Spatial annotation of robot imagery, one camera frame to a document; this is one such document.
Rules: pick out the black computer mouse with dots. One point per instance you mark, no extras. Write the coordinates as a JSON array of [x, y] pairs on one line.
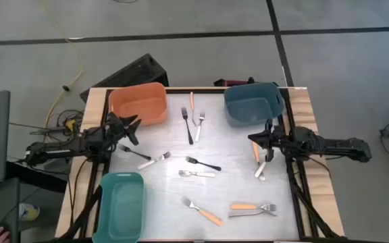
[[2, 228]]

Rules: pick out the dark blue plastic bin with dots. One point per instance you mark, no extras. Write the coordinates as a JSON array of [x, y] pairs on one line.
[[248, 108]]

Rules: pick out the orange plastic bin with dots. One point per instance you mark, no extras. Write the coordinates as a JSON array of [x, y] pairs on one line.
[[140, 101]]

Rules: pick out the black mesh equipment case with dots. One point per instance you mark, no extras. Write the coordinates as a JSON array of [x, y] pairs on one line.
[[130, 74]]

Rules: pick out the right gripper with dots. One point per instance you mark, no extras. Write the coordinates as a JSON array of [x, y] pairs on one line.
[[277, 138]]

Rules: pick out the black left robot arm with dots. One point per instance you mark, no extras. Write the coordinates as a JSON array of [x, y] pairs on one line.
[[63, 150]]

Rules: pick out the all-silver fork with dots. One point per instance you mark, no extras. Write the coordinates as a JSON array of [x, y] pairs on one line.
[[241, 214]]

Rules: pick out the white and yellow can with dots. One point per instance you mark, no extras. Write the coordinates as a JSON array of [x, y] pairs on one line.
[[29, 212]]

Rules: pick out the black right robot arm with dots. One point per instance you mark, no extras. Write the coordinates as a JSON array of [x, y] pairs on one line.
[[333, 145]]

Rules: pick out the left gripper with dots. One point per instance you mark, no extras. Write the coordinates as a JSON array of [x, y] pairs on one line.
[[116, 130]]

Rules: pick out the dark red device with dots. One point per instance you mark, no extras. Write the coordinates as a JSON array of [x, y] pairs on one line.
[[231, 82]]

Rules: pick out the black fork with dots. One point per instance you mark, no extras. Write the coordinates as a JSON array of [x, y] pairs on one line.
[[204, 164], [187, 128], [140, 154]]

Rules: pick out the teal plastic bin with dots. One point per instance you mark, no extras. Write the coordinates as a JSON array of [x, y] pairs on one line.
[[122, 209]]

